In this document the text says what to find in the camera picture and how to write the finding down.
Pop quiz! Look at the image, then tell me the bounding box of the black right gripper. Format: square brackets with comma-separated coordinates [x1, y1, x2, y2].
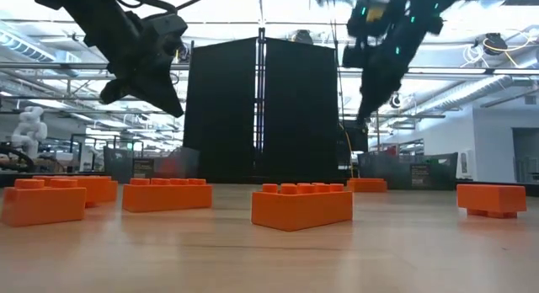
[341, 0, 444, 126]

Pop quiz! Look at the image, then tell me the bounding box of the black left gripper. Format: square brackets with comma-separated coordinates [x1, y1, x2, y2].
[99, 31, 185, 119]

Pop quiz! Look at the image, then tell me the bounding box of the grey translucent plastic bin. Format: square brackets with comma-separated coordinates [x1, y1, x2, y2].
[357, 152, 459, 191]
[103, 146, 200, 184]

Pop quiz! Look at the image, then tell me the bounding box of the small orange toy brick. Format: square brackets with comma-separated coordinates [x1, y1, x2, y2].
[0, 178, 88, 228]
[83, 177, 120, 209]

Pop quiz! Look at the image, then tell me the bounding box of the black partition panel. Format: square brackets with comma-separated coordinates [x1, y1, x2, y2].
[183, 27, 342, 180]

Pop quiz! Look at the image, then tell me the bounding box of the yellow cable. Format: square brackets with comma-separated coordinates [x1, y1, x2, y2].
[339, 123, 355, 178]

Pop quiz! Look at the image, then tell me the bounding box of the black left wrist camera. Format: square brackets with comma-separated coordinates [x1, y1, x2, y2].
[145, 13, 189, 56]

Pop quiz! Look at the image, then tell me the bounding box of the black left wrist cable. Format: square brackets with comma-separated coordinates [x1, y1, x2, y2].
[113, 0, 211, 16]

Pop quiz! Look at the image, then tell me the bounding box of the white wall unit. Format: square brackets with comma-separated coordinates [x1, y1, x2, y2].
[457, 149, 475, 180]

